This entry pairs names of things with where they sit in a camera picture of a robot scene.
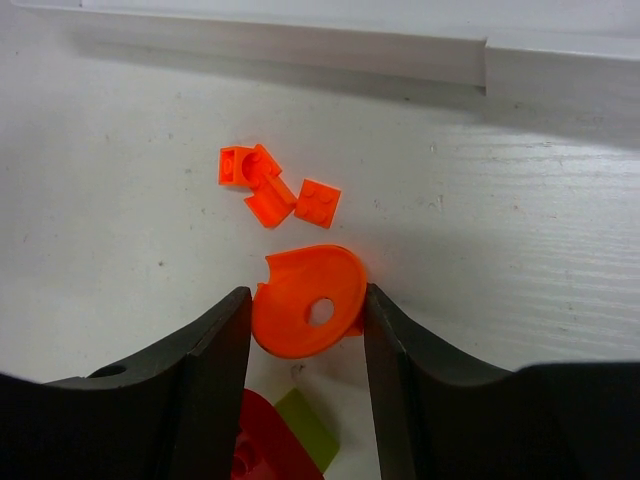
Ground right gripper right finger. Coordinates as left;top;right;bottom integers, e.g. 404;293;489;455
364;285;639;479

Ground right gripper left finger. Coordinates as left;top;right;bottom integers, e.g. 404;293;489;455
1;287;251;479

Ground orange round lego disc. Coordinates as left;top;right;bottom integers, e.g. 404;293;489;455
251;245;367;359

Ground red and green lego stack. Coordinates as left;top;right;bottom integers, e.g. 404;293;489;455
230;389;340;479

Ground small orange lego pieces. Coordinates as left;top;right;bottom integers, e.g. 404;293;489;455
218;144;341;229

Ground white compartment sorting tray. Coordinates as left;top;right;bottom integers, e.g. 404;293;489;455
26;1;639;115

